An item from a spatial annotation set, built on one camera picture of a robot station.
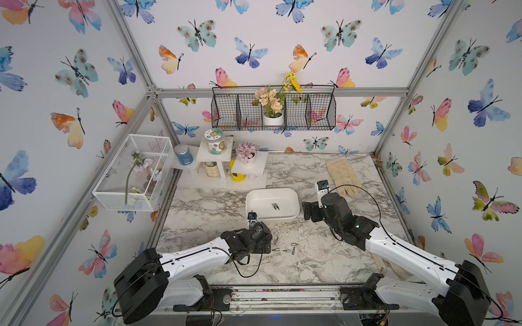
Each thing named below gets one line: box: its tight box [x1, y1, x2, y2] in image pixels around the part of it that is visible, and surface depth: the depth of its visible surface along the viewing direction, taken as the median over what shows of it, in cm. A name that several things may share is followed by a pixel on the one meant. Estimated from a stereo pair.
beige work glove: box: [326, 158, 363, 197], surface depth 113 cm
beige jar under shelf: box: [203, 161, 221, 178], surface depth 107 cm
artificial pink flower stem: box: [125, 150, 153, 206], surface depth 76 cm
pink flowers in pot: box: [235, 141, 261, 166], surface depth 89 cm
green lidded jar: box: [203, 127, 227, 155], surface depth 87 cm
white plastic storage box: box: [245, 188, 301, 221], surface depth 101 cm
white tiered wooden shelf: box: [171, 136, 269, 191], surface depth 106 cm
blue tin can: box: [174, 143, 195, 166], surface depth 93 cm
